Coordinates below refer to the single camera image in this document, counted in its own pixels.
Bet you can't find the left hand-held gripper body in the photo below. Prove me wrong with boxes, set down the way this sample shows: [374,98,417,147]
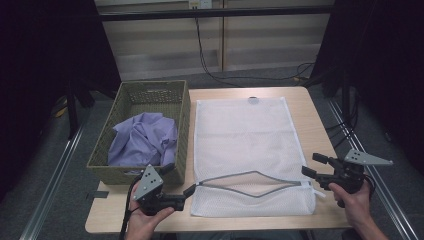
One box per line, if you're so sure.
[133,164,186,216]

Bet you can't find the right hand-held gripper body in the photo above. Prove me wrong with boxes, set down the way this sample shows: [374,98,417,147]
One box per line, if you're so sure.
[316,148,394,195]

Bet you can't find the purple shirt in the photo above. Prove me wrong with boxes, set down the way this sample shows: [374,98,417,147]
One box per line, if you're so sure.
[107,112,179,175]

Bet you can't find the green woven basket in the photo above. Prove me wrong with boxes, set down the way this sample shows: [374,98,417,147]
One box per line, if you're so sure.
[86,79,192,186]

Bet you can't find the white mesh laundry bag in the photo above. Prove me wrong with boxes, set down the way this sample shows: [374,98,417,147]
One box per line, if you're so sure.
[190,96,327,218]

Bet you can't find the person's right hand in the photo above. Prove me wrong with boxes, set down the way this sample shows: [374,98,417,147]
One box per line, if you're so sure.
[328,181,372,231]

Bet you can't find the person's left hand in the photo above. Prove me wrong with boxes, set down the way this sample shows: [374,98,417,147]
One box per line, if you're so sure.
[124,181,175,240]

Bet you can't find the dark tape strip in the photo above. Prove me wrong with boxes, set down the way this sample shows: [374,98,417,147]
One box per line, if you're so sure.
[86,190,110,201]

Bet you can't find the black metal stand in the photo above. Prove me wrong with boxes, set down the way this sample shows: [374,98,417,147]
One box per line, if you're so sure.
[64,78,96,141]

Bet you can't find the black curtain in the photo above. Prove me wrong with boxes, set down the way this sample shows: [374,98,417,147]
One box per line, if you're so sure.
[308,0,424,176]
[0,0,122,203]

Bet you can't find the black horizontal bar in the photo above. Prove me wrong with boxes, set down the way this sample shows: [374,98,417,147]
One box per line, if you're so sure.
[99,5,335,23]

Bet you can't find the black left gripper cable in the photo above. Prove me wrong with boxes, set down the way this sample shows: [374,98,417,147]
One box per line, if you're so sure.
[118,174,143,240]

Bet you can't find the metal floor rail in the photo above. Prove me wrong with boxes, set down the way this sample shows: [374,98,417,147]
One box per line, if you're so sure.
[19,124,86,240]
[327,99,418,240]

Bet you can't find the black floor cables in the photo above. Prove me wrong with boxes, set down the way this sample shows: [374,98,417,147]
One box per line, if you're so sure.
[323,88,361,149]

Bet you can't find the black wall cable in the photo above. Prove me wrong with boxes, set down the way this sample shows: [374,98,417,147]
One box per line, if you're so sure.
[194,16,316,88]

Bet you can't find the white wall socket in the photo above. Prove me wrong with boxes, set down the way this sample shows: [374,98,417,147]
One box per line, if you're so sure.
[188,0,214,10]

